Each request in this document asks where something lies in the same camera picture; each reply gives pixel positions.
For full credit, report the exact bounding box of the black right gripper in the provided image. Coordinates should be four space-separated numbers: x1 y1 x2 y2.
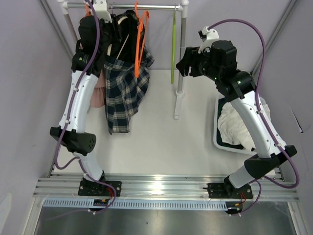
176 45 222 82

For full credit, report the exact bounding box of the orange plastic hanger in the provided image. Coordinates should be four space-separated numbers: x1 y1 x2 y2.
84 1 94 16

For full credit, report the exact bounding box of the navy plaid skirt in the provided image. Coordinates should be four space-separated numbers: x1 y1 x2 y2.
102 9 155 135

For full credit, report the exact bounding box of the pink pleated skirt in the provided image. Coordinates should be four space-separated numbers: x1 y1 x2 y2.
90 70 106 108

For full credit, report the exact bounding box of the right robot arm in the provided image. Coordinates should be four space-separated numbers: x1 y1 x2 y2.
176 40 297 198

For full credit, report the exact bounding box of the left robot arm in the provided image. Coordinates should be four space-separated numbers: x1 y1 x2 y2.
50 16 121 196

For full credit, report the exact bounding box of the green plastic hanger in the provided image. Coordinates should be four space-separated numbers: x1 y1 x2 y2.
171 11 177 85

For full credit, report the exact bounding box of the white laundry basket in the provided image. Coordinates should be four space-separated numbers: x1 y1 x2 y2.
213 94 255 155

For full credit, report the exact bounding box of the white clothes rack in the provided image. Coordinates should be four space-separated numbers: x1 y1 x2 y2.
57 0 189 120

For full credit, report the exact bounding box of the white crumpled garment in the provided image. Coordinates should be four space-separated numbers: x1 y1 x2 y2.
217 102 272 151

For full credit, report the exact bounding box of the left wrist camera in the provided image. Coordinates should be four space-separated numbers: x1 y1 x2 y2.
93 0 112 23

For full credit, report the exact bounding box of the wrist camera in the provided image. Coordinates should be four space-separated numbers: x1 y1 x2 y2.
198 26 219 54
93 0 112 23

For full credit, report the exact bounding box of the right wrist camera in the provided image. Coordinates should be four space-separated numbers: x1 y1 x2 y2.
198 26 219 54

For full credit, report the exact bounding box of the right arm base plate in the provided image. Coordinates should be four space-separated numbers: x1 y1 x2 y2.
203 177 253 199

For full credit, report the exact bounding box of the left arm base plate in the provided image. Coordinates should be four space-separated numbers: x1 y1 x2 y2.
78 173 122 197

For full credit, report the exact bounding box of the aluminium mounting rail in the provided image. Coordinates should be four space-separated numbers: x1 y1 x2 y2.
33 172 299 202

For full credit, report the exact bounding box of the slotted cable duct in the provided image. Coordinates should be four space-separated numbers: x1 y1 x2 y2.
43 197 227 211

